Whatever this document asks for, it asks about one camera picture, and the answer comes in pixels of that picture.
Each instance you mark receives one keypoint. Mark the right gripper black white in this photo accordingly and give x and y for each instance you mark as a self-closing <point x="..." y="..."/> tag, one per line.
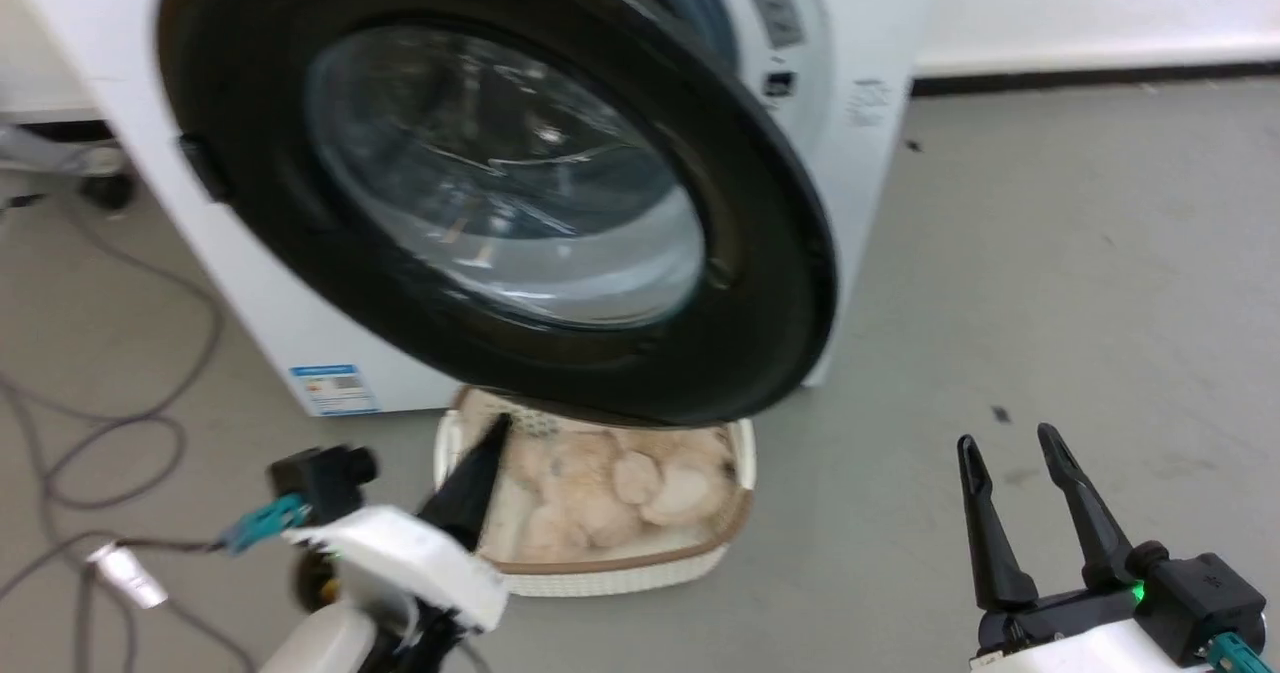
<point x="1070" y="633"/>

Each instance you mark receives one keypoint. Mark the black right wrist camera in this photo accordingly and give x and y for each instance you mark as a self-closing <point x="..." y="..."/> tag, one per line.
<point x="1195" y="593"/>

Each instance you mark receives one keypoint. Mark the blue energy label sticker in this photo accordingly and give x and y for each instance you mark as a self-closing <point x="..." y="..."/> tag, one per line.
<point x="335" y="390"/>

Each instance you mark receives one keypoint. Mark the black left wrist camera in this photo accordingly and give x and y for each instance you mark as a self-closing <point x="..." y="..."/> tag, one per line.
<point x="322" y="478"/>

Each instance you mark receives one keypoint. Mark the beige plush toy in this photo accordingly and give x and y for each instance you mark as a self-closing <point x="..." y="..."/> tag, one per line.
<point x="620" y="493"/>

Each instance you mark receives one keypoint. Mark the black round glass washer door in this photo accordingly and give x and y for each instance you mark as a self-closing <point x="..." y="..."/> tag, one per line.
<point x="500" y="173"/>

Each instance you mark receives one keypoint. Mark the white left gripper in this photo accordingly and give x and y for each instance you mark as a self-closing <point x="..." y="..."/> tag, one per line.
<point x="410" y="553"/>

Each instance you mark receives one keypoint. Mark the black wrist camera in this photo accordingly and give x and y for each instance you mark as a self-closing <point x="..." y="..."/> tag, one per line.
<point x="1195" y="593"/>
<point x="322" y="478"/>

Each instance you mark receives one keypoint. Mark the white front-load washing machine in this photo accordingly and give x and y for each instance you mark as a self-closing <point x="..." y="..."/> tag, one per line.
<point x="880" y="153"/>

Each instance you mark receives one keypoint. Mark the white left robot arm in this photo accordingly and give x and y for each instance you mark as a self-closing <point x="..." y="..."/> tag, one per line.
<point x="325" y="645"/>

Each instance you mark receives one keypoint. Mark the white woven laundry basket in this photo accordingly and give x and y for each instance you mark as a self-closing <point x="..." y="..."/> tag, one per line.
<point x="620" y="565"/>

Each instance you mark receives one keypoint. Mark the grey wheeled cart base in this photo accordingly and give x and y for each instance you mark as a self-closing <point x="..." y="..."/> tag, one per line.
<point x="70" y="163"/>

